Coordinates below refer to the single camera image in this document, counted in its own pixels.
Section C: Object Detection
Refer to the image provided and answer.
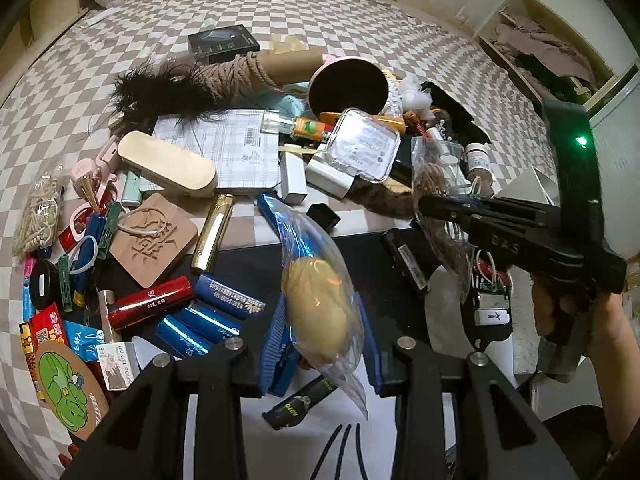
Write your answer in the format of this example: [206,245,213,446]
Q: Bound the round black tin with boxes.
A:
[28,258,65,311]

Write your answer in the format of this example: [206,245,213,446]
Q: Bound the rope-wrapped cardboard tube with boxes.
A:
[192,46,327,104]

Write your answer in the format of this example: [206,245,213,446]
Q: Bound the black mat with white print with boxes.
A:
[97,230,514,480]

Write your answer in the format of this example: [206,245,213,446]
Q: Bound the wooden bed frame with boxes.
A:
[0,0,86,97]

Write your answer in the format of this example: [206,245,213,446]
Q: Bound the red tube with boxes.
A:
[107,276,195,330]

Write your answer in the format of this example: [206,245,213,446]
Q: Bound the brown hair braid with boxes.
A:
[350,162,474,264]

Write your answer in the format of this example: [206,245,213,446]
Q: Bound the checkered blanket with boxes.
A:
[0,0,561,466]

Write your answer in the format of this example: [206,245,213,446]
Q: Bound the bag of rubber bands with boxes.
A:
[12,166,66,261]

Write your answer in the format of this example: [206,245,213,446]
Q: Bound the open wardrobe shelf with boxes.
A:
[472,0,640,117]

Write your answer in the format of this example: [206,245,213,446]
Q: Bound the black pouch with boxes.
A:
[420,80,494,147]

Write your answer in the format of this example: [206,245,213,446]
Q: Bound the beige oval case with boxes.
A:
[117,130,219,199]

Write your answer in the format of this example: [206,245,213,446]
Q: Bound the round pink box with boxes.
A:
[306,57,391,120]

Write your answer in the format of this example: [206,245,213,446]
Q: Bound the white flat gadget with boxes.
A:
[472,306,512,327]

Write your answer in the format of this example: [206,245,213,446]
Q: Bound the round green frog coaster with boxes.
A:
[33,342,111,445]

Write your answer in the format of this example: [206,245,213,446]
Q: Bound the blue packet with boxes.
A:
[62,326,107,364]

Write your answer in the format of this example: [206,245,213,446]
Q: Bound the orange bottle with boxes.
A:
[292,115,337,142]

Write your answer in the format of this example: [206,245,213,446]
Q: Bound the pile of clothes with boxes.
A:
[490,14,602,102]

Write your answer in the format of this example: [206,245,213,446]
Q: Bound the small black cube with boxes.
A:
[305,203,342,234]

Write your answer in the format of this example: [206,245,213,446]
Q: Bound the black feather toy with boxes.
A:
[94,56,212,132]

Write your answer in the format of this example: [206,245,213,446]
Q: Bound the tall white carton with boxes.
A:
[279,150,310,206]

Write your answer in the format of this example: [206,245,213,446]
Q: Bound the small white carton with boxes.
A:
[96,341,142,392]

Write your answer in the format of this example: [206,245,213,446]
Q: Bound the printed paper form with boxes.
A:
[151,108,282,196]

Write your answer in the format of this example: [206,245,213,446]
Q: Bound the carved wooden board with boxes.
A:
[108,192,200,289]

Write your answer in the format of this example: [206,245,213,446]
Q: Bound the clear tray with foil lid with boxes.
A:
[326,107,402,184]

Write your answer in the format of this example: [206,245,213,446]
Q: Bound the small black box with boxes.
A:
[188,24,261,59]

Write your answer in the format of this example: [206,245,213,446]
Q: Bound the long black box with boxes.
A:
[386,228,432,297]

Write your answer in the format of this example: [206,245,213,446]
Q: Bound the green clothespin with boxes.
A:
[97,201,124,260]
[57,253,76,311]

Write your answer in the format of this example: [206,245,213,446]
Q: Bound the red snack packet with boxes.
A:
[27,304,69,349]

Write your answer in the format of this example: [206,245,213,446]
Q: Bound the pink plastic clip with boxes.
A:
[70,136,124,196]

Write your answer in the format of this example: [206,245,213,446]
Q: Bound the gold tube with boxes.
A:
[191,192,235,274]

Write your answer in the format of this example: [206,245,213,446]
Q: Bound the plastic bag with yellow sponge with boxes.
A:
[256,194,371,420]

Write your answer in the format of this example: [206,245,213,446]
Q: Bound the person's right forearm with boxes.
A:
[582,290,640,411]

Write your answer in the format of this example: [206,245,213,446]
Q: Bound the white adapter block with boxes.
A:
[304,152,357,201]

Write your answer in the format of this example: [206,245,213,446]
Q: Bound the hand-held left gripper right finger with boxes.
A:
[352,292,583,480]

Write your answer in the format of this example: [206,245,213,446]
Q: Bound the white cotton fluff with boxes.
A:
[399,73,435,111]

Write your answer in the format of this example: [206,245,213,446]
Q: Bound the person's dark clothing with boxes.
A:
[542,402,640,480]

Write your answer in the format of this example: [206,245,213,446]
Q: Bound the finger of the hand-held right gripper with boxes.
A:
[462,196,549,224]
[418,195,488,234]

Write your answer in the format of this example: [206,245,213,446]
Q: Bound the white storage box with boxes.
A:
[492,166,557,207]

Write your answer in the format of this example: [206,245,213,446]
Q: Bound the pale yellow candles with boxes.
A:
[270,34,307,54]

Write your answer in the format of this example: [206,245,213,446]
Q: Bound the rose gold lipstick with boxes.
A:
[97,289,119,344]

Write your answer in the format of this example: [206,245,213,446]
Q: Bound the small white-lidded jar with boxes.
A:
[464,142,495,175]

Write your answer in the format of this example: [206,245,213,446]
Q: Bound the person's right hand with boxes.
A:
[531,277,577,337]

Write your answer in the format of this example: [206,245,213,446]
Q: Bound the blue tube with flower print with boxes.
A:
[194,273,266,321]

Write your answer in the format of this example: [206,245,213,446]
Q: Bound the black packet with green print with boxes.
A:
[262,374,337,431]

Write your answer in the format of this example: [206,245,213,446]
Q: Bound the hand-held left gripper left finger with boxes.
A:
[62,292,302,480]

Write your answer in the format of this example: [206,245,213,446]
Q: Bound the small green case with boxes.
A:
[120,169,145,209]

